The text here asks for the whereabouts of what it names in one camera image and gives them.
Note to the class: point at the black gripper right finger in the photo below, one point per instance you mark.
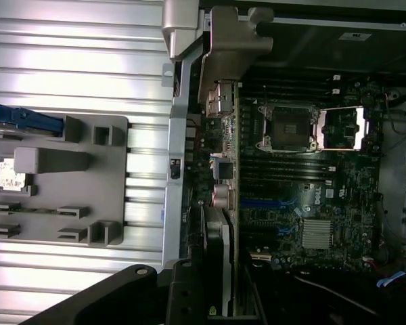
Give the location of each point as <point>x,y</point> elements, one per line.
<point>325,304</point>

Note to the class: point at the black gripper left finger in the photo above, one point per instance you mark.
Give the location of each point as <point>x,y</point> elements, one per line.
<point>122,287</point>

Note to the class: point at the silver chipset heatsink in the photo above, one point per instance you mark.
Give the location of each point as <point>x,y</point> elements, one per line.
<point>318,233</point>

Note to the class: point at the green RAM stick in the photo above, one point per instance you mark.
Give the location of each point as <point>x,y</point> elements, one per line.
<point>40,210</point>

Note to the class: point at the green motherboard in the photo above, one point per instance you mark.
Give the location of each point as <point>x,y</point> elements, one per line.
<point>352,189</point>

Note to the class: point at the grey parts rack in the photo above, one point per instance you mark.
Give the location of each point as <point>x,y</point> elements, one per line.
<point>54,189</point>

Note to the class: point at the blue expansion slot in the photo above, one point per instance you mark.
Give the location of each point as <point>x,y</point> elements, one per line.
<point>257,203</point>

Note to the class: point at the silver CPU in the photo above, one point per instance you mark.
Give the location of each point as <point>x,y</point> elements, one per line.
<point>10,174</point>

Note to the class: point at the black open PC case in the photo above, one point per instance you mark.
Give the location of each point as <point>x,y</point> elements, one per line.
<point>176,135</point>

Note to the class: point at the metal socket cover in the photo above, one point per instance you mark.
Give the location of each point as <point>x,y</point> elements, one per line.
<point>358,128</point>

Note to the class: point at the CPU socket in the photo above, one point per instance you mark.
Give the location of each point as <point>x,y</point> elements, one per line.
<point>287,128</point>

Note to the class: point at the hard disk with blue caddy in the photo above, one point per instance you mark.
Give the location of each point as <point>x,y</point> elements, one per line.
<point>27,118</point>

